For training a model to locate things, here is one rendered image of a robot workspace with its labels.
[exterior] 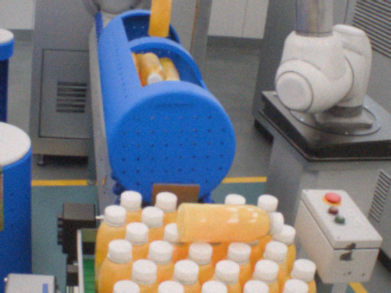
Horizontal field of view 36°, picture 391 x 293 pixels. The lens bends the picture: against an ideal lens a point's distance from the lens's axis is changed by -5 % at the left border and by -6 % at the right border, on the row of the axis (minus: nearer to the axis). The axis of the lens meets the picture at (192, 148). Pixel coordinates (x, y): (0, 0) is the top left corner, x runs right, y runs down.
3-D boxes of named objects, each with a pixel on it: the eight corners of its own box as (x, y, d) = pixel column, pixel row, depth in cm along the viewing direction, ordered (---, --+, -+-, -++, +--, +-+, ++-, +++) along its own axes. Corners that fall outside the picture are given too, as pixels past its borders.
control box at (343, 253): (334, 230, 133) (345, 188, 129) (369, 282, 115) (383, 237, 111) (292, 230, 131) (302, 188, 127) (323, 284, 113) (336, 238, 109)
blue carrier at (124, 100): (176, 85, 225) (179, 8, 213) (232, 204, 147) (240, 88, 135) (97, 87, 220) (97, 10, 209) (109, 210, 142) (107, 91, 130)
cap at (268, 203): (262, 212, 123) (264, 204, 122) (253, 203, 126) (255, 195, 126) (279, 211, 125) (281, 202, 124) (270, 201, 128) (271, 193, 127)
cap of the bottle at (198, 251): (185, 250, 107) (186, 241, 106) (206, 248, 108) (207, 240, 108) (193, 263, 104) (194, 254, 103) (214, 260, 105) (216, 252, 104)
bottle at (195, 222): (185, 238, 102) (279, 238, 106) (183, 199, 104) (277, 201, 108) (176, 244, 108) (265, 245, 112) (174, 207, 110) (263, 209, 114)
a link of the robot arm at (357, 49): (372, 98, 182) (385, 30, 172) (348, 114, 169) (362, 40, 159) (327, 82, 191) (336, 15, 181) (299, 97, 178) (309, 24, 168)
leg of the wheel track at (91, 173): (96, 181, 358) (103, 77, 334) (96, 185, 353) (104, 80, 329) (86, 180, 357) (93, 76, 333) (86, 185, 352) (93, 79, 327)
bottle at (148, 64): (154, 49, 182) (161, 65, 167) (163, 68, 185) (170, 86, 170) (133, 57, 182) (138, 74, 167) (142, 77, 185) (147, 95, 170)
